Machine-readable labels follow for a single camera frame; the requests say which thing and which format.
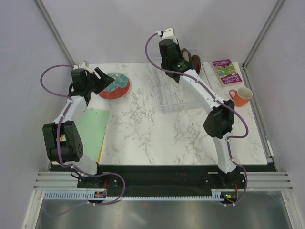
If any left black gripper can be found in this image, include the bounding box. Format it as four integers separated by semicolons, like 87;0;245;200
85;67;114;94

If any dark red rimmed plate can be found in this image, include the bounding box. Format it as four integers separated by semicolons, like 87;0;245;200
181;48;193;69

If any teal and red plate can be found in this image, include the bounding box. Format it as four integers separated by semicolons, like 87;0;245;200
99;72;131;100

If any dark red floral plate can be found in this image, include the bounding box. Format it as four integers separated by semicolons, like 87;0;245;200
192;54;201;74

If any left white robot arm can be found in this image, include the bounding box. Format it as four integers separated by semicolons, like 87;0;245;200
42;65;114;187

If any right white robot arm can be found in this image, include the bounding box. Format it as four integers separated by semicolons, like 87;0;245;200
159;39;236;188

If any green folder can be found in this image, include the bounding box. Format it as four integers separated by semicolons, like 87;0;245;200
59;109;110;163

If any purple illustrated book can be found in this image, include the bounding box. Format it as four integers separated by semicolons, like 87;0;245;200
211;59;243;87

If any orange mug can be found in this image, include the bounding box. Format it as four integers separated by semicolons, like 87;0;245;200
229;87;253;107

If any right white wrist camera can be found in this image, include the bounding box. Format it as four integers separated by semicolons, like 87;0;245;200
156;27;178;44

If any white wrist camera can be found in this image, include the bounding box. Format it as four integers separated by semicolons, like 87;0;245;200
156;27;178;44
73;61;92;73

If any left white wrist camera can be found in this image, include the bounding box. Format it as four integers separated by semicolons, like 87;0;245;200
73;61;92;73

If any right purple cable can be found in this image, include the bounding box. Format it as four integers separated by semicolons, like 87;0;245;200
145;32;250;207

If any purple cable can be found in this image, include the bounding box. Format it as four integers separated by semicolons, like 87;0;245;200
40;64;126;207
145;32;250;207

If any clear wire dish rack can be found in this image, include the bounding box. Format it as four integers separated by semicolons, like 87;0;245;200
152;49;207;114

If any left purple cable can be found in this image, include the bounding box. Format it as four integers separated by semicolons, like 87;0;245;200
40;64;126;207

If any aluminium frame rail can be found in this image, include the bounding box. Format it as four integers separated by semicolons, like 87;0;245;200
33;0;75;65

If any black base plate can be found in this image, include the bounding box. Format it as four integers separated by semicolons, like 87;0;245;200
77;165;245;197

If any white slotted cable duct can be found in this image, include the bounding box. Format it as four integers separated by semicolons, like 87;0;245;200
43;190;231;201

